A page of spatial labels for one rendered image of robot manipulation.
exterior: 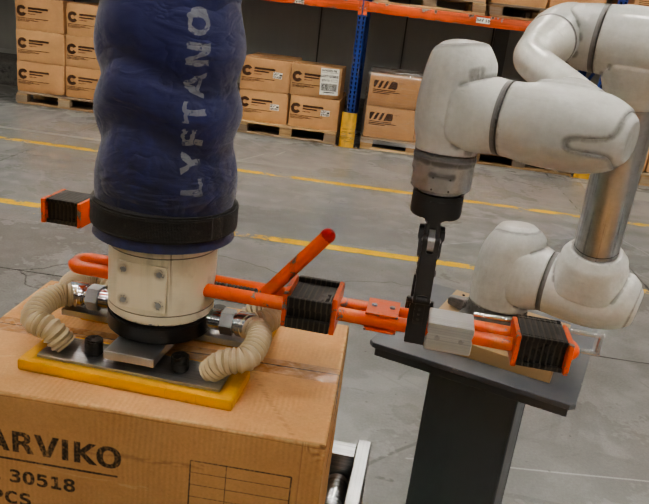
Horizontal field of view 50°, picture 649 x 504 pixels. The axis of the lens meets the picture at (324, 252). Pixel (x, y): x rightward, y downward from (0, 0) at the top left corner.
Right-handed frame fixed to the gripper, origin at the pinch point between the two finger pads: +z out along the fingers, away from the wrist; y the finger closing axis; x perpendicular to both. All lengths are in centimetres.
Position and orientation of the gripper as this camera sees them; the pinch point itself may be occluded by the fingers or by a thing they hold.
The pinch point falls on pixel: (417, 315)
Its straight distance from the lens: 110.8
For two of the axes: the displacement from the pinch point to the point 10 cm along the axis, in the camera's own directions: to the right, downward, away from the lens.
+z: -1.1, 9.4, 3.3
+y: -1.7, 3.1, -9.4
